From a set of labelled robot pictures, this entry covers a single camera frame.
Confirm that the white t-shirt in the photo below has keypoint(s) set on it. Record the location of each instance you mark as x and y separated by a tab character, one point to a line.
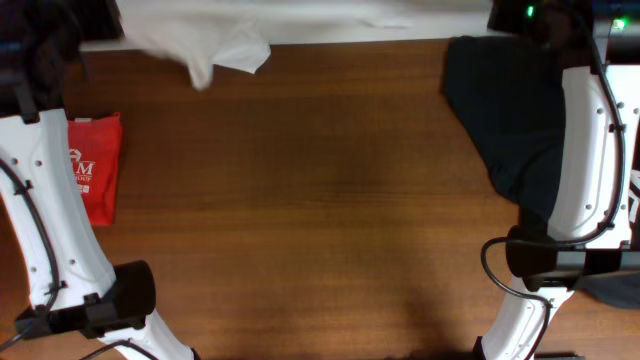
202	34

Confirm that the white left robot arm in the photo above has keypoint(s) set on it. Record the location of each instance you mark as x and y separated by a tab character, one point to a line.
73	286

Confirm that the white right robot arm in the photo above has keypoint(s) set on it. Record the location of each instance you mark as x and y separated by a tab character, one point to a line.
589	232

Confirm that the black garment pile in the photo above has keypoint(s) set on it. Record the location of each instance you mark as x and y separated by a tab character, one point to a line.
507	93

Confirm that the folded red printed t-shirt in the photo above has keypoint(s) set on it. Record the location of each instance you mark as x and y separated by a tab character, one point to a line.
95	145

